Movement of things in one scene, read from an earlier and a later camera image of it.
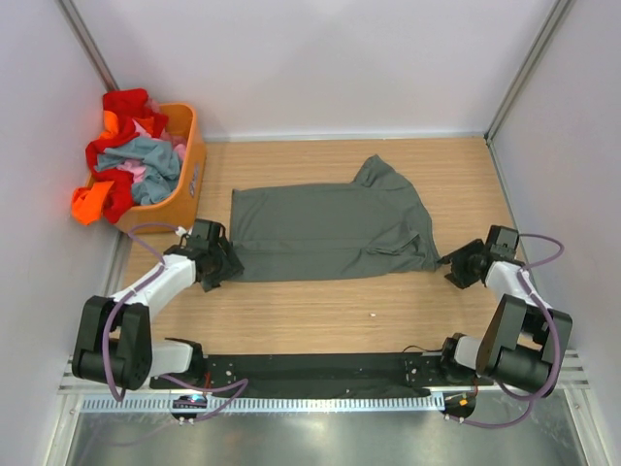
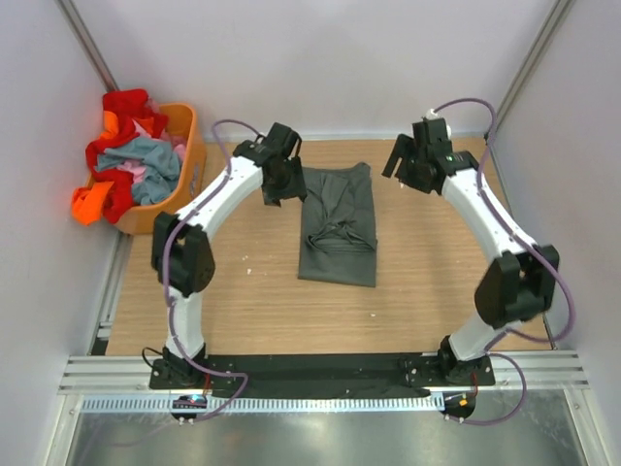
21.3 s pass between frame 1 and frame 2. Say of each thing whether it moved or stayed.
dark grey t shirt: moved
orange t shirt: stayed
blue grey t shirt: stayed
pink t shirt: stayed
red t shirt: stayed
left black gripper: moved
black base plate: stayed
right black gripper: moved
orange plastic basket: stayed
